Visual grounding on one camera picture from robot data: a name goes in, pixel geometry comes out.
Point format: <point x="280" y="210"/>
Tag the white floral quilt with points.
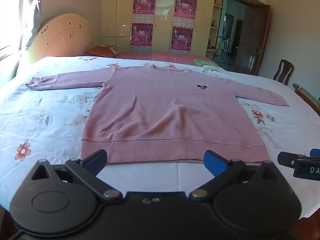
<point x="48" y="125"/>

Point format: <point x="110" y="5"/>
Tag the dark wooden chair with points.
<point x="284" y="72"/>

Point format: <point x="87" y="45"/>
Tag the green folded cloth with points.
<point x="203" y="63"/>

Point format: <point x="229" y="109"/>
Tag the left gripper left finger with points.
<point x="84" y="173"/>

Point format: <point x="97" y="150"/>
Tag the pink knit sweater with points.
<point x="153" y="114"/>

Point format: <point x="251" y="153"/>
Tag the dark wooden door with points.
<point x="253" y="39"/>

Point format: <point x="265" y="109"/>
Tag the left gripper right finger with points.
<point x="224" y="171"/>

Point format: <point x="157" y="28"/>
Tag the lower right pink poster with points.
<point x="181" y="40"/>

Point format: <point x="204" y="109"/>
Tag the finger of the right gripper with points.
<point x="315" y="152"/>
<point x="287" y="159"/>

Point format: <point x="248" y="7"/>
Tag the cream rounded headboard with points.
<point x="65" y="35"/>

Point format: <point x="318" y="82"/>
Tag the window curtain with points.
<point x="20" y="22"/>

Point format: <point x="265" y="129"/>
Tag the orange striped pillow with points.
<point x="103" y="51"/>

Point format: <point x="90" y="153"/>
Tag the upper left pink poster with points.
<point x="143" y="11"/>

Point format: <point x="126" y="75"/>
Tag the wooden side table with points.
<point x="307" y="97"/>

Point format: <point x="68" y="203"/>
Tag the upper right pink poster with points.
<point x="184" y="15"/>

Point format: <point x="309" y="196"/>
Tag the cream glossy wardrobe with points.
<point x="116" y="25"/>

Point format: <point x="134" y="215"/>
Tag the lower left pink poster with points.
<point x="141" y="38"/>

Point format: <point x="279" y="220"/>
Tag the pink poster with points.
<point x="181" y="40"/>
<point x="141" y="38"/>
<point x="143" y="11"/>
<point x="184" y="15"/>

